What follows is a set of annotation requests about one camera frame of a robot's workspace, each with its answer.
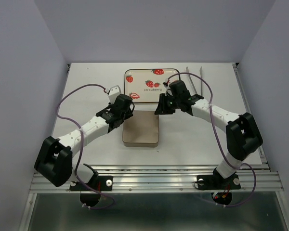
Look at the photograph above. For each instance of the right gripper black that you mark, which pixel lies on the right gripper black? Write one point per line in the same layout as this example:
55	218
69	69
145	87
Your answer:
161	109

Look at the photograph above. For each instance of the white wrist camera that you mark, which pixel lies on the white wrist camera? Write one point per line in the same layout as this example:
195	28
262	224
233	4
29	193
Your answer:
167	84
113	93

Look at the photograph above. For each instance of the beige square cookie tin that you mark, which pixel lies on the beige square cookie tin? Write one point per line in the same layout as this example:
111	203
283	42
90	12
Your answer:
141	144

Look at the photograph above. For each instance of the metal tongs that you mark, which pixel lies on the metal tongs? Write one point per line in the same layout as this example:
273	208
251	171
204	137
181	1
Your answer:
189	78

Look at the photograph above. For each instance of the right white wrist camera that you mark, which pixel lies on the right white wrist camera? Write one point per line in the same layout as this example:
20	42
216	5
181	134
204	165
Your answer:
167	84

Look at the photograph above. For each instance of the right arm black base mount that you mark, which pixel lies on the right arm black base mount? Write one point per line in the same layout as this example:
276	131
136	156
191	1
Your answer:
220	188

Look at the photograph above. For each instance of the beige tin lid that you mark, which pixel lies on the beige tin lid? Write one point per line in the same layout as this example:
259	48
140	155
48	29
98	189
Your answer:
143	126

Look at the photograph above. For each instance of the aluminium front frame rail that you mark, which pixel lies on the aluminium front frame rail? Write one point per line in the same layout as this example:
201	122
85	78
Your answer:
180	179

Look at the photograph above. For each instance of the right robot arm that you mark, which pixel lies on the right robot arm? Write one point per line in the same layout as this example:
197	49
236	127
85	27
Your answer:
242	134

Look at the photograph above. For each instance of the strawberry print tray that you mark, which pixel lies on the strawberry print tray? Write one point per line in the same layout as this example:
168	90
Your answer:
145	85

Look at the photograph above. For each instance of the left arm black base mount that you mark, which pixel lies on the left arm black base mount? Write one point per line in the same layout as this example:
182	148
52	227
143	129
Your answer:
93	195

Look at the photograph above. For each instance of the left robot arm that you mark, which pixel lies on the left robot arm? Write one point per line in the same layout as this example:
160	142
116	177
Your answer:
54	160

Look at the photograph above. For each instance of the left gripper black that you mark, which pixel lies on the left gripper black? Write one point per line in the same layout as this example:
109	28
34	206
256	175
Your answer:
128	114

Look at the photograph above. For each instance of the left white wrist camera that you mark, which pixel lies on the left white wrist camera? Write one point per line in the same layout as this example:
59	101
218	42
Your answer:
113	93

